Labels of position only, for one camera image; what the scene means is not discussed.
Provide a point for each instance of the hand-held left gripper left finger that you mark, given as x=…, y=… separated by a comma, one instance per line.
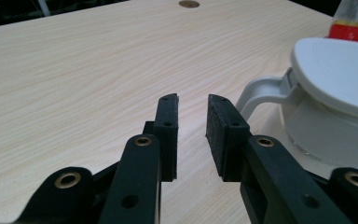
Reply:
x=167, y=140

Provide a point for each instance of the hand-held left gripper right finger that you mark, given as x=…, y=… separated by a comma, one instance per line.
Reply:
x=227, y=140

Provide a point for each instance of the white red-printed plastic bag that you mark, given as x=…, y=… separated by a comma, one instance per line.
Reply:
x=354, y=31

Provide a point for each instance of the white table leg stand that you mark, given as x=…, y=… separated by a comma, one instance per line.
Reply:
x=44, y=6

